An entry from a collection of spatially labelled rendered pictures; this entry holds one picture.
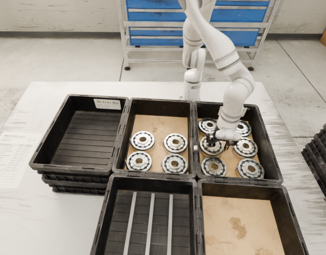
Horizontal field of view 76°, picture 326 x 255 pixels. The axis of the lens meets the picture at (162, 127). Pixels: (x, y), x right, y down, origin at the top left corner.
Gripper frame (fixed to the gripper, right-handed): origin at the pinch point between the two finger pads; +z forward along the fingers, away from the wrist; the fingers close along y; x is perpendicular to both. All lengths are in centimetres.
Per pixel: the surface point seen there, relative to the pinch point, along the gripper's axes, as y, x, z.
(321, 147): -77, -39, 38
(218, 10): -10, -193, 13
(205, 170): 5.5, 12.9, -0.7
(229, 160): -5.0, 4.6, 2.3
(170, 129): 22.0, -8.7, 2.3
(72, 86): 92, -47, 15
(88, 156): 55, 12, 2
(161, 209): 20.6, 29.2, 2.4
